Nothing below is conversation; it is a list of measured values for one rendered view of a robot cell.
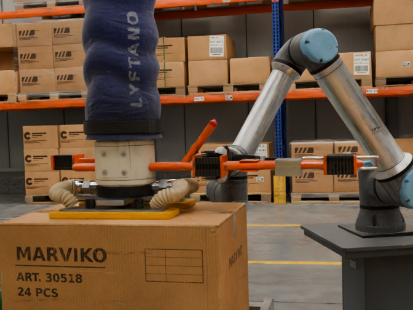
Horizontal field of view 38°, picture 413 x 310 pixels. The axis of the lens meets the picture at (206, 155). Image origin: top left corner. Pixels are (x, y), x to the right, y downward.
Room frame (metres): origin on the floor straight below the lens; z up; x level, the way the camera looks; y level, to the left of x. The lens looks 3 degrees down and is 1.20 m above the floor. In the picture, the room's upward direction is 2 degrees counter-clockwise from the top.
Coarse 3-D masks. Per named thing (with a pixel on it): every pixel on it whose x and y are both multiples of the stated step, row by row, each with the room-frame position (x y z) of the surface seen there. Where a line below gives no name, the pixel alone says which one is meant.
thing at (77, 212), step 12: (60, 216) 1.61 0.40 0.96; (72, 216) 1.60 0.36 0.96; (84, 216) 1.59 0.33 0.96; (96, 216) 1.59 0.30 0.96; (108, 216) 1.58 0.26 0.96; (120, 216) 1.57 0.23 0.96; (132, 216) 1.56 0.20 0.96; (144, 216) 1.56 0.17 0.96; (156, 216) 1.55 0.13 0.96; (168, 216) 1.54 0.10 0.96
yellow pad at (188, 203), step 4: (96, 200) 1.81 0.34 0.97; (144, 200) 1.78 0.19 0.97; (148, 200) 1.78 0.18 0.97; (180, 200) 1.76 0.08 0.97; (184, 200) 1.79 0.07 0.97; (188, 200) 1.79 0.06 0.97; (192, 200) 1.79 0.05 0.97; (80, 204) 1.80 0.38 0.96; (84, 204) 1.80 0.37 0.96; (144, 204) 1.76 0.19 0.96; (148, 204) 1.75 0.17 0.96; (168, 204) 1.74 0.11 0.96; (172, 204) 1.74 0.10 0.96; (176, 204) 1.73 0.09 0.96; (180, 204) 1.73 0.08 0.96; (184, 204) 1.73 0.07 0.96; (188, 204) 1.73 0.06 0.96; (192, 204) 1.78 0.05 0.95; (180, 208) 1.73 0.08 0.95; (184, 208) 1.73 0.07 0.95; (188, 208) 1.73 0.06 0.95
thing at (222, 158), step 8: (192, 160) 1.64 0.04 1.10; (200, 160) 1.62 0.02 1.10; (208, 160) 1.62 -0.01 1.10; (216, 160) 1.61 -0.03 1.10; (224, 160) 1.65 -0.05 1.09; (192, 168) 1.64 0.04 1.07; (200, 168) 1.63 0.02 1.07; (208, 168) 1.63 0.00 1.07; (216, 168) 1.62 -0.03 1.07; (200, 176) 1.62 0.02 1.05; (208, 176) 1.62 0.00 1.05; (216, 176) 1.61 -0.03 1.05; (224, 176) 1.64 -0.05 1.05
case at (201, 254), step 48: (0, 240) 1.58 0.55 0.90; (48, 240) 1.55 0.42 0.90; (96, 240) 1.52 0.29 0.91; (144, 240) 1.49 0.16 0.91; (192, 240) 1.46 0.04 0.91; (240, 240) 1.72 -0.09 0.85; (48, 288) 1.55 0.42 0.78; (96, 288) 1.52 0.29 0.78; (144, 288) 1.49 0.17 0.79; (192, 288) 1.46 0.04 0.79; (240, 288) 1.70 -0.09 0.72
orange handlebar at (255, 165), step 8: (80, 160) 2.02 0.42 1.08; (88, 160) 2.01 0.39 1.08; (240, 160) 1.63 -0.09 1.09; (248, 160) 1.62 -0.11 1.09; (256, 160) 1.61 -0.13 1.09; (304, 160) 1.63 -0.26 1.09; (312, 160) 1.62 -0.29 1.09; (320, 160) 1.62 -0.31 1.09; (360, 160) 1.57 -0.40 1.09; (80, 168) 1.72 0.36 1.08; (88, 168) 1.71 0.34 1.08; (152, 168) 1.67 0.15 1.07; (160, 168) 1.67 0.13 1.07; (168, 168) 1.66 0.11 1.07; (176, 168) 1.66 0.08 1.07; (184, 168) 1.65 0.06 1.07; (224, 168) 1.63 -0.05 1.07; (232, 168) 1.62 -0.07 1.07; (240, 168) 1.62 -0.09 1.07; (248, 168) 1.61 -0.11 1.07; (256, 168) 1.61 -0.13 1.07; (264, 168) 1.60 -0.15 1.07; (272, 168) 1.60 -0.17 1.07; (304, 168) 1.58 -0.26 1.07; (312, 168) 1.58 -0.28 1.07; (320, 168) 1.57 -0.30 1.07
